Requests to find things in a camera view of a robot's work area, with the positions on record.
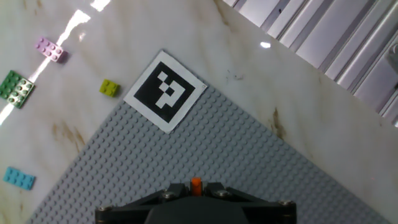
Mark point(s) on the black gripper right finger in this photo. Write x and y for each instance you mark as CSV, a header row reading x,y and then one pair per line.
x,y
264,207

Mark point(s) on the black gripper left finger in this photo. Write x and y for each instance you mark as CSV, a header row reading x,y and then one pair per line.
x,y
133,207

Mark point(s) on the orange Lego brick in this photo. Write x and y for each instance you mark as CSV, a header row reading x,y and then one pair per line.
x,y
196,186

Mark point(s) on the grey Lego baseplate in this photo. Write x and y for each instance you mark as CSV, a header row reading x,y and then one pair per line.
x,y
217,155

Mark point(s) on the cyan Lego brick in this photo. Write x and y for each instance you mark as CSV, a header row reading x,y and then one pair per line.
x,y
19,178

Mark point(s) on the small lime Lego brick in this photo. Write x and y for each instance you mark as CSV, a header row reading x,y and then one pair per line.
x,y
109,88

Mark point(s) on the green Lego plate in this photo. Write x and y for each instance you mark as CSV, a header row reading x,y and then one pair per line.
x,y
15,88

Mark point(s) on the pink Lego brick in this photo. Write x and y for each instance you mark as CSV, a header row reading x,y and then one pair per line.
x,y
49,49

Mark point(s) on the black white ArUco marker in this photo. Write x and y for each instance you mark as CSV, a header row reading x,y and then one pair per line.
x,y
164,91

